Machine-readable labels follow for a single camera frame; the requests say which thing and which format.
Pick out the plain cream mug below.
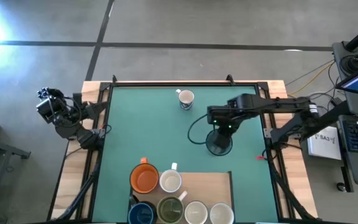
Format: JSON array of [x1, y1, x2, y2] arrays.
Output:
[[159, 162, 183, 194]]

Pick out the coiled black cable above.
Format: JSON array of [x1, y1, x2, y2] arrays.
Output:
[[339, 53, 358, 75]]

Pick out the yellow cable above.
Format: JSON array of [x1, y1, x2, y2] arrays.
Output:
[[287, 60, 336, 96]]

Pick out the teal glass mug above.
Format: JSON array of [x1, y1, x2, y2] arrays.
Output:
[[204, 128, 234, 157]]

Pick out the green table mat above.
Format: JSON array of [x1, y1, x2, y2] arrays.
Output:
[[91, 84, 280, 223]]

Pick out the dark navy round mug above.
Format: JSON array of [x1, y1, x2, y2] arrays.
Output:
[[127, 195, 157, 224]]

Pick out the white mug teal lattice pattern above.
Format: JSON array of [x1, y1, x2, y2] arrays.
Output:
[[209, 202, 235, 224]]

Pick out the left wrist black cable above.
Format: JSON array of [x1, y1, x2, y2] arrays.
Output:
[[44, 88, 83, 128]]

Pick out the white mug dark blue motif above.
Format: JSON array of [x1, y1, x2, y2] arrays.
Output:
[[175, 88, 195, 111]]

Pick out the grey equipment cart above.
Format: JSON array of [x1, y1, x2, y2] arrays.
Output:
[[331, 40, 358, 116]]

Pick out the raised wooden shelf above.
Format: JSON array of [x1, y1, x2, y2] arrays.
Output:
[[128, 170, 235, 223]]

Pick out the grey metal stand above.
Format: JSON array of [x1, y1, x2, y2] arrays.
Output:
[[0, 133, 32, 215]]

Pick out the grey floor cable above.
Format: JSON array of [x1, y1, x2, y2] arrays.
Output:
[[303, 90, 343, 108]]

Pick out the white lettered mug olive inside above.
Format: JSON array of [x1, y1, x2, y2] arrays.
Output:
[[156, 190, 188, 224]]

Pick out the black diagonal strut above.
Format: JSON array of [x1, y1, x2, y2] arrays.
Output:
[[314, 101, 351, 131]]

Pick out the orange mug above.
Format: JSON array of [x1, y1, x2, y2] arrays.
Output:
[[129, 157, 160, 194]]

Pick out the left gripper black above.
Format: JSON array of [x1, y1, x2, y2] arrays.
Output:
[[70, 92, 108, 124]]

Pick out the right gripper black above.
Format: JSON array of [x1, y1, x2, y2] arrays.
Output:
[[206, 105, 247, 149]]

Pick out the blue leaf print mug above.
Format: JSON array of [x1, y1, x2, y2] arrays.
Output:
[[184, 200, 209, 224]]

